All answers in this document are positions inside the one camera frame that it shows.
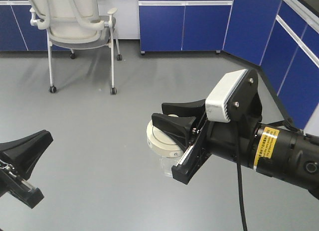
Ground blue lab cabinets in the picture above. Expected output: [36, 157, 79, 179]
[0, 0, 319, 130]

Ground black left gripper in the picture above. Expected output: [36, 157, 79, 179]
[0, 130, 53, 209]

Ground white mesh office chair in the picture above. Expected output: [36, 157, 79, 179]
[24, 0, 123, 95]

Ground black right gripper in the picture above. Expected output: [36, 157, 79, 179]
[151, 96, 262, 185]

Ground glass jar with beige lid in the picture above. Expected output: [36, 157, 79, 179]
[146, 120, 184, 177]

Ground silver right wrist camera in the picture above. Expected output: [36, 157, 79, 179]
[205, 69, 258, 123]

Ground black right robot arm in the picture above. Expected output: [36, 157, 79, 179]
[152, 97, 319, 197]

